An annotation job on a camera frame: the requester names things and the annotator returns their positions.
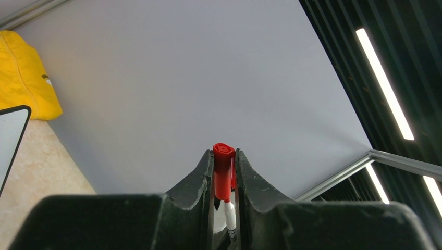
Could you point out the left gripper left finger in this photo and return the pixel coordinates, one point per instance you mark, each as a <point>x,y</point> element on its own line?
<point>181,218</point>

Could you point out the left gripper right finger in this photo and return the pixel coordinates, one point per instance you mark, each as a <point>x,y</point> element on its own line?
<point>268,219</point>

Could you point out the red marker cap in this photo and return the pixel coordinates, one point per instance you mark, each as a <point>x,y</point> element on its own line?
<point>224,171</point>

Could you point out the black framed whiteboard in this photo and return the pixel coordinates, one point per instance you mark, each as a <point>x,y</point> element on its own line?
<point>14,121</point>

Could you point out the red whiteboard marker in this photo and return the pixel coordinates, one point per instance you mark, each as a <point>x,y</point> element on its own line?
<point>230,215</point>

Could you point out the ceiling light strip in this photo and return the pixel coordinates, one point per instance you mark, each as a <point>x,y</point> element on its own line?
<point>384,84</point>
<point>377,184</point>

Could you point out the yellow folded cloth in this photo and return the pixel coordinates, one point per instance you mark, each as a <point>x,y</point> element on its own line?
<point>24,80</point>

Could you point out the aluminium frame bar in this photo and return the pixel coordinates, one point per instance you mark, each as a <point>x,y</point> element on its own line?
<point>362,172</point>

